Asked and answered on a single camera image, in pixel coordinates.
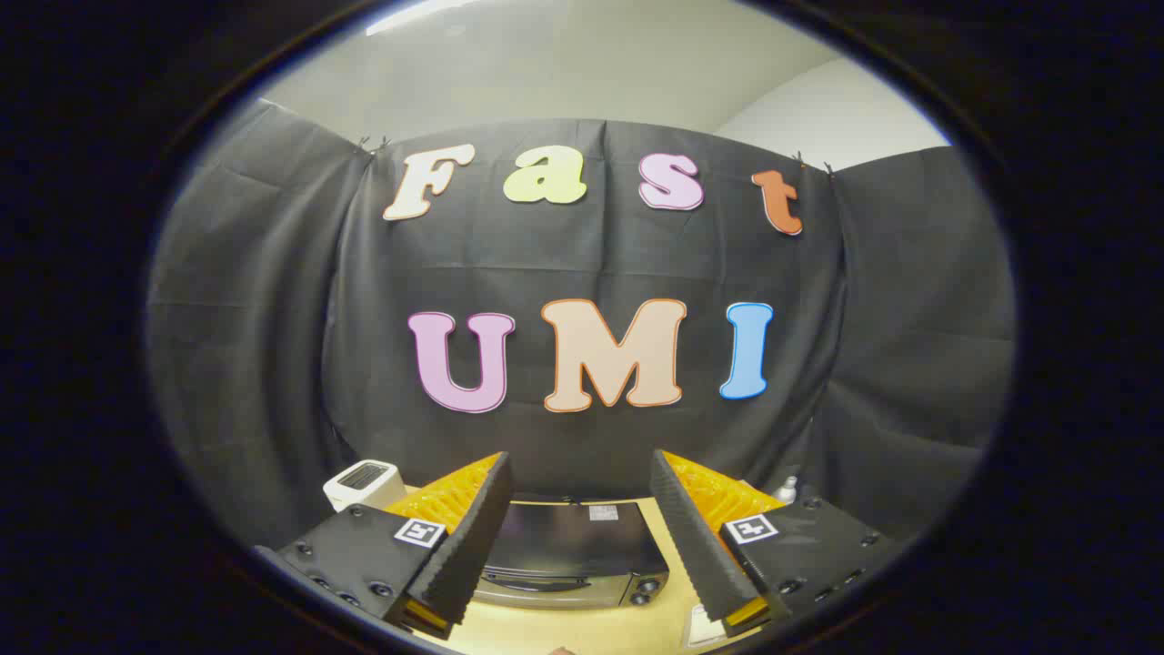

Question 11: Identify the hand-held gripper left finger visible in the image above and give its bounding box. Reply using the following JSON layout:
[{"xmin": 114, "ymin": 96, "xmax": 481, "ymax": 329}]
[{"xmin": 253, "ymin": 452, "xmax": 515, "ymax": 640}]

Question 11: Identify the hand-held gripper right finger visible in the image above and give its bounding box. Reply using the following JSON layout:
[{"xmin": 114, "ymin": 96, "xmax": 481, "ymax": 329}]
[{"xmin": 648, "ymin": 448, "xmax": 901, "ymax": 638}]

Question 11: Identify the black toaster oven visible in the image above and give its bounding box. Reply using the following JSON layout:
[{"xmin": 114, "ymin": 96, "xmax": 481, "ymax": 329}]
[{"xmin": 473, "ymin": 496, "xmax": 671, "ymax": 609}]

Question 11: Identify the white pop-up toaster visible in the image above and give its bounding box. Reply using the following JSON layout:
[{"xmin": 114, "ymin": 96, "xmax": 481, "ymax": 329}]
[{"xmin": 323, "ymin": 460, "xmax": 407, "ymax": 512}]

